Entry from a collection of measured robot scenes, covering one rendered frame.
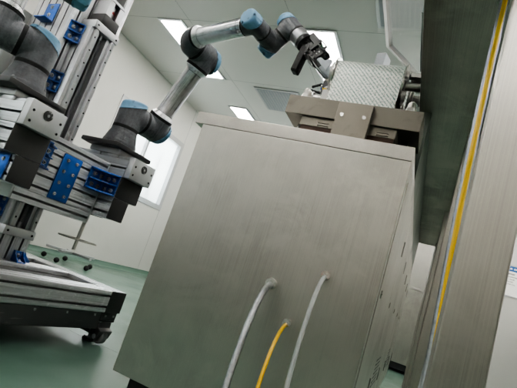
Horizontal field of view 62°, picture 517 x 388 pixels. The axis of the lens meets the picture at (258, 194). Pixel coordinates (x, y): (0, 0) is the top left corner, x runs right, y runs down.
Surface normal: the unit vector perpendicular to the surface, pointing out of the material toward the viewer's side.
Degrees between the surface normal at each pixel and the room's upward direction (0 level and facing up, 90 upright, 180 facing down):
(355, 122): 90
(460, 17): 180
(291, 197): 90
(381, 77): 90
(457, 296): 90
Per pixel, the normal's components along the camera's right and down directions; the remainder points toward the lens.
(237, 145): -0.32, -0.29
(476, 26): -0.31, 0.93
